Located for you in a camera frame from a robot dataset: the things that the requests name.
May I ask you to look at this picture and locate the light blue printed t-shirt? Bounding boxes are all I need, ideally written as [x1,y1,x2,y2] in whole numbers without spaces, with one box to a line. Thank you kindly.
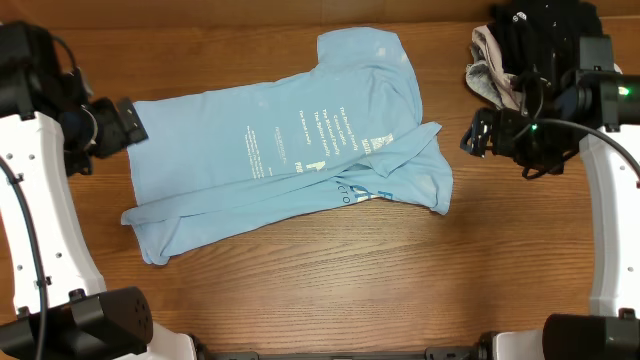
[122,27,453,265]

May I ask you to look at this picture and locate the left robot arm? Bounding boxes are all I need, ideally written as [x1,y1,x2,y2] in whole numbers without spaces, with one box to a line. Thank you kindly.
[1,21,208,359]

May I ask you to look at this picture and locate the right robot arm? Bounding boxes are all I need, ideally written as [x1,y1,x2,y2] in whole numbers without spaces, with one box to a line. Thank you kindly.
[460,35,639,359]

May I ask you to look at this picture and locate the beige garment in pile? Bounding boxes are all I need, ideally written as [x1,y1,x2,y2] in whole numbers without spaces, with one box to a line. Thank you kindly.
[470,25,522,110]

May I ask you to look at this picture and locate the grey-blue garment in pile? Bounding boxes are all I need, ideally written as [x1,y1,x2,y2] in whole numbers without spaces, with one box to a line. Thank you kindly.
[465,60,504,109]

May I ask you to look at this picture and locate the black garment on pile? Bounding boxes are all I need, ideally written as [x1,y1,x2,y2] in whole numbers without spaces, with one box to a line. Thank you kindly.
[488,0,603,90]

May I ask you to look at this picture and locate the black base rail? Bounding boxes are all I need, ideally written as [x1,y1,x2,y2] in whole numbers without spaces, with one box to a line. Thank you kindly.
[197,345,494,360]

